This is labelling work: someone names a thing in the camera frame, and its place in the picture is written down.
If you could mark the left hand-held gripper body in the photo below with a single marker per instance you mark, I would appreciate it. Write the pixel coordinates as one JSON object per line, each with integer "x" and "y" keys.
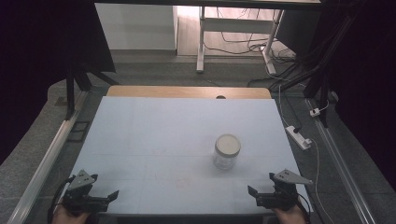
{"x": 81, "y": 193}

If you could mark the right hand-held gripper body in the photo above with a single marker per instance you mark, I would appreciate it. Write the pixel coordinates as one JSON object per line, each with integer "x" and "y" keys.
{"x": 281, "y": 197}

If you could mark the clear glass jar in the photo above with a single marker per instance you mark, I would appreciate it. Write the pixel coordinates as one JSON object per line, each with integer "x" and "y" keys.
{"x": 224, "y": 162}

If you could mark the beige round jar lid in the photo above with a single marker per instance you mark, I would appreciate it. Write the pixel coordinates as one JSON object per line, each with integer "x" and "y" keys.
{"x": 228, "y": 144}

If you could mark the person's right hand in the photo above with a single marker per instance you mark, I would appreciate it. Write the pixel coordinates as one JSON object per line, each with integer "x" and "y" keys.
{"x": 291, "y": 217}

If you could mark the person's left hand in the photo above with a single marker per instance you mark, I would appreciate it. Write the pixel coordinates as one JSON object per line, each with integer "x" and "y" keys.
{"x": 67, "y": 217}

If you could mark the white power strip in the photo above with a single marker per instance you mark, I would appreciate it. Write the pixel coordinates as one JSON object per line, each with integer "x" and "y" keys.
{"x": 298, "y": 138}

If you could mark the black plug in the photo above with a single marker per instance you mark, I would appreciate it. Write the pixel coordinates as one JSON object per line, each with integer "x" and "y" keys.
{"x": 298, "y": 128}

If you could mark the small white adapter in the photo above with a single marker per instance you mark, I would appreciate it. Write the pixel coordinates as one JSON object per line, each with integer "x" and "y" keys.
{"x": 315, "y": 112}

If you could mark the black metal stand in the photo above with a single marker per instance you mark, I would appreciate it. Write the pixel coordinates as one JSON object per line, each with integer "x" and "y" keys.
{"x": 77, "y": 81}
{"x": 320, "y": 77}

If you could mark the wooden table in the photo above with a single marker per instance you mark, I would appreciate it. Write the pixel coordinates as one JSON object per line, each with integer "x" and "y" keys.
{"x": 174, "y": 92}

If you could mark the black curtain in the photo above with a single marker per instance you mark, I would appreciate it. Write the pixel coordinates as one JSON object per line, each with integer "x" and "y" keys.
{"x": 34, "y": 62}
{"x": 367, "y": 77}

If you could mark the metal rail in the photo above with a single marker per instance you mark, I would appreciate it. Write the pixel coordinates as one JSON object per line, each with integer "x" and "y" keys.
{"x": 339, "y": 168}
{"x": 46, "y": 161}

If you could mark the white desk frame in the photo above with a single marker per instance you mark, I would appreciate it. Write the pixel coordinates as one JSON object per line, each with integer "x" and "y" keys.
{"x": 236, "y": 25}

